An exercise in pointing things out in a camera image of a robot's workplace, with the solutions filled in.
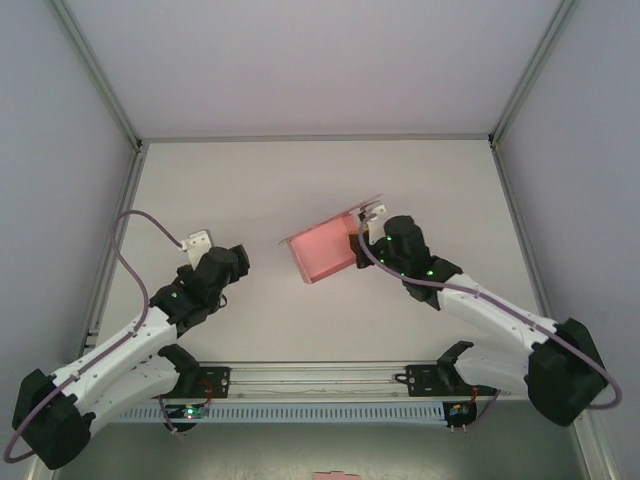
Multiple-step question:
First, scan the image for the aluminium frame crossbar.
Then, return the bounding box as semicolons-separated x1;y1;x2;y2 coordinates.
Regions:
137;131;494;143

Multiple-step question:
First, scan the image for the white slotted cable tray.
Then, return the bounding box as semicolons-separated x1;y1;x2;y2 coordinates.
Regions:
112;403;448;426

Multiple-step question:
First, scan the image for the aluminium frame post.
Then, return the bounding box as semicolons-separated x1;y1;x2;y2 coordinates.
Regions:
488;0;584;151
49;0;146;151

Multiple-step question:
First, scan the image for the wide black base plate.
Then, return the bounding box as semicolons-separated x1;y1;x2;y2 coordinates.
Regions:
405;364;497;399

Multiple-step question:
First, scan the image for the small black base plate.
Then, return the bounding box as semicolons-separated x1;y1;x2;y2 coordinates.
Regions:
196;366;233;401

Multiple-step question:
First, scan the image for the pink paper box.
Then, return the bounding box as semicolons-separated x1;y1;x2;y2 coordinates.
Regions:
277;192;385;286

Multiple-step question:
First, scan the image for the aluminium table side rail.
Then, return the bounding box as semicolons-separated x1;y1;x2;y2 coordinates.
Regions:
79;144;149;351
489;143;551;326

